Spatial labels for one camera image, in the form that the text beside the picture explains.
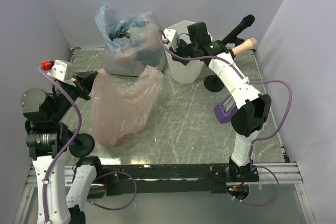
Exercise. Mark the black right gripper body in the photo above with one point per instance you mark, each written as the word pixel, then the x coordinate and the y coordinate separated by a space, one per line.
pixel 185 50

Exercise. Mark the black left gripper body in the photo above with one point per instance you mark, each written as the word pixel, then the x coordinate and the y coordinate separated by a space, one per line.
pixel 82 90

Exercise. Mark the pink plastic trash bag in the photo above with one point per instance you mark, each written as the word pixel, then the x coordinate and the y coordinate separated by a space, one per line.
pixel 118 111

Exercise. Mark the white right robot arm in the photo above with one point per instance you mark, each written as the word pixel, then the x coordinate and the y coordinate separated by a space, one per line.
pixel 252 106

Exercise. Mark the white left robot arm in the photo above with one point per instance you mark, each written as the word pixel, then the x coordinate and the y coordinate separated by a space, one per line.
pixel 61 158

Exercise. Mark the white plastic trash bin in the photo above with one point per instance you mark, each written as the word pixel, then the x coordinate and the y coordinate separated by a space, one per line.
pixel 183 74

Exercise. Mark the black round microphone stand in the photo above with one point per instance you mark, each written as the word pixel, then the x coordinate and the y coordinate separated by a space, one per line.
pixel 213 83

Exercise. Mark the large blue plastic bag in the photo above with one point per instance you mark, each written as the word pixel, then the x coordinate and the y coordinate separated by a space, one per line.
pixel 129 57

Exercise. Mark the beige microphone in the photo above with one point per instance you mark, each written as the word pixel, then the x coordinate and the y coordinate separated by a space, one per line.
pixel 248 44

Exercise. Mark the crumpled blue plastic bag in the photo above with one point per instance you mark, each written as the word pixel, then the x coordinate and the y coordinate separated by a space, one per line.
pixel 122 28

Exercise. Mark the black microphone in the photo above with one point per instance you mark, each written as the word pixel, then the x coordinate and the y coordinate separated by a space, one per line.
pixel 232 37

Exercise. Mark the purple box stand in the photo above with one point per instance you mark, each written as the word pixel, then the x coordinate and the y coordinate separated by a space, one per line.
pixel 225 110

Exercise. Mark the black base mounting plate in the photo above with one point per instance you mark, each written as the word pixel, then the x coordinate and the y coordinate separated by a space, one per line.
pixel 119 183

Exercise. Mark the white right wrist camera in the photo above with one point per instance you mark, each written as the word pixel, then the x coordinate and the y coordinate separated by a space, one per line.
pixel 169 36

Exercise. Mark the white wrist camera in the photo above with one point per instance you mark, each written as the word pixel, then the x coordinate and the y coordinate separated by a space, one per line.
pixel 59 69
pixel 169 36

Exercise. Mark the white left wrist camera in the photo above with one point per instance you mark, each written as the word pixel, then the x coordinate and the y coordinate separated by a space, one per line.
pixel 59 69

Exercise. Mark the aluminium rail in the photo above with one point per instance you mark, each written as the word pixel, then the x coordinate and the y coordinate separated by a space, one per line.
pixel 284 173

